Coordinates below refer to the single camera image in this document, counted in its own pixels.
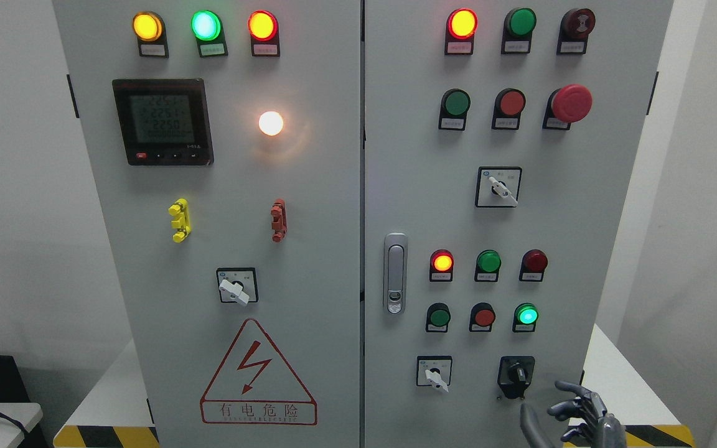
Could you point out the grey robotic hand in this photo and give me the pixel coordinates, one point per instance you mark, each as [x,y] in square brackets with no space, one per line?
[600,428]

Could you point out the black rotary knob switch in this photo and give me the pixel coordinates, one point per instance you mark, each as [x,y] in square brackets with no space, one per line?
[515,375]

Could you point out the green push button lower right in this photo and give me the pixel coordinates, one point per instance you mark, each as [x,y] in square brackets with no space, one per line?
[525,318]

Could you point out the green push button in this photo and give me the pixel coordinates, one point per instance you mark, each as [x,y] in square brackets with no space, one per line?
[455,104]
[437,318]
[525,318]

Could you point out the red push button lower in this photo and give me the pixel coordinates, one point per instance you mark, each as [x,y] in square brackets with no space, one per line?
[482,318]

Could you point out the red push button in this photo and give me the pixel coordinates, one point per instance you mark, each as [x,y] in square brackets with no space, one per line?
[482,318]
[509,104]

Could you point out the red indicator middle right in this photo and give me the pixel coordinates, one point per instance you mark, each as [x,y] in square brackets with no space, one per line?
[533,266]

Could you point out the green push button lower left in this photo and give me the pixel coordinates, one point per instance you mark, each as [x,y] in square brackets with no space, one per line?
[437,318]

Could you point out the green indicator middle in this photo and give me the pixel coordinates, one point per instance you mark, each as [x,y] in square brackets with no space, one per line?
[488,265]

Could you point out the red lit indicator middle left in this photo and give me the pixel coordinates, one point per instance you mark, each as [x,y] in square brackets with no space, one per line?
[441,266]

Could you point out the red lit indicator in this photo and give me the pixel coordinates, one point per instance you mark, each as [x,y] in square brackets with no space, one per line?
[461,26]
[441,266]

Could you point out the grey right cabinet door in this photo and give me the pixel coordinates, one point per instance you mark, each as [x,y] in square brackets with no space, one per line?
[421,181]

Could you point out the grey cabinet door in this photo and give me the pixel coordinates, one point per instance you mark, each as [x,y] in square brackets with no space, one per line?
[421,181]
[309,283]

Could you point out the red emergency stop button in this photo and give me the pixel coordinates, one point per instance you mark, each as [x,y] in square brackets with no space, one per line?
[567,105]

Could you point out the red push button upper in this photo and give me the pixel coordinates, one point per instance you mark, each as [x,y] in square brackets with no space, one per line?
[509,104]

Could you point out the red high voltage warning sticker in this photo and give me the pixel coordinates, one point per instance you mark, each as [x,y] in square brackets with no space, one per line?
[255,384]

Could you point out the green push button upper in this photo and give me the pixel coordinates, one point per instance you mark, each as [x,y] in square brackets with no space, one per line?
[455,104]

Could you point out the red terminal connector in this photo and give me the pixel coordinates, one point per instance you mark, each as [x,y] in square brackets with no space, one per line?
[278,220]

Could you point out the green indicator top right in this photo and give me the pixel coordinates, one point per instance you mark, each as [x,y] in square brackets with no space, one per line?
[518,27]

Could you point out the dark red buzzer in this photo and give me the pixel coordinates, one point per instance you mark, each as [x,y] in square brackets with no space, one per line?
[576,25]

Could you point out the red lit indicator top right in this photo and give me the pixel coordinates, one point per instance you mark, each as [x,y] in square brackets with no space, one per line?
[461,26]

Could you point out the white glowing lamp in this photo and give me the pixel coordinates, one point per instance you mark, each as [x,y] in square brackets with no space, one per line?
[271,123]

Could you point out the yellow terminal connector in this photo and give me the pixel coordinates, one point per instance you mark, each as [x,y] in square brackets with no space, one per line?
[180,219]

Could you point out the grey left cabinet door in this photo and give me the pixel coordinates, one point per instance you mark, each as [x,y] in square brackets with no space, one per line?
[309,283]

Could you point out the white platform with hazard stripes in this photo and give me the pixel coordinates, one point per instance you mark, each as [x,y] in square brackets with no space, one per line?
[116,413]

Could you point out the red lit indicator left door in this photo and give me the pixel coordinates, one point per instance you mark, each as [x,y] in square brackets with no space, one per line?
[264,34]

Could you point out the black digital power meter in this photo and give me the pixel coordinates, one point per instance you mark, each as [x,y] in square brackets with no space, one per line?
[164,122]

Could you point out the green lit indicator light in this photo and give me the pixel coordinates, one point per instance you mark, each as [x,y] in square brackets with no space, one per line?
[207,29]

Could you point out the yellow indicator light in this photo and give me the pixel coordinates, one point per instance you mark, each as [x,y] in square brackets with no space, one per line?
[151,34]

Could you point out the white selector switch lower right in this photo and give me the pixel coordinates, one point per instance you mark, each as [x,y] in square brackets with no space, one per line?
[434,371]

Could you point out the white selector switch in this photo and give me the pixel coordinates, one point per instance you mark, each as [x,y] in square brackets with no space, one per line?
[497,186]
[434,371]

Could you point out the white selector switch upper right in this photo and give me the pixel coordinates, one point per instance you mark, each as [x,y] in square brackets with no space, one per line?
[497,186]

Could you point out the silver door handle lock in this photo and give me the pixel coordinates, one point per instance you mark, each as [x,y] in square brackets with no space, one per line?
[394,276]

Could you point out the white selector switch left door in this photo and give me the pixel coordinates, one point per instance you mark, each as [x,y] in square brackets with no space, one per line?
[237,285]

